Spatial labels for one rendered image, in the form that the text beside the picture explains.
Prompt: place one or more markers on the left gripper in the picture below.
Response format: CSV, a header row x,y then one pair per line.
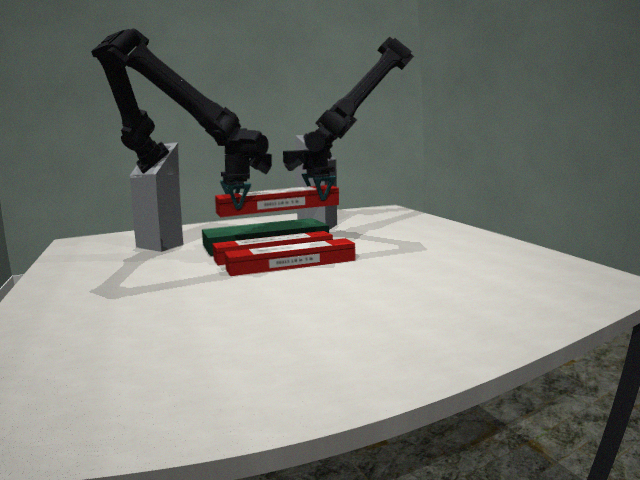
x,y
317,177

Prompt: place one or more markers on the white welding electrode box with red edges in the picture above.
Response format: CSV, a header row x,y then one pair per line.
x,y
276,200

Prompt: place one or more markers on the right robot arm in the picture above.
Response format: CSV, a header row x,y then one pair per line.
x,y
136,128

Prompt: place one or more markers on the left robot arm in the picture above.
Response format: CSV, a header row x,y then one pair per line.
x,y
346,107

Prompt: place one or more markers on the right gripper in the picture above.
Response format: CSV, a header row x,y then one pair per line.
x,y
231,169

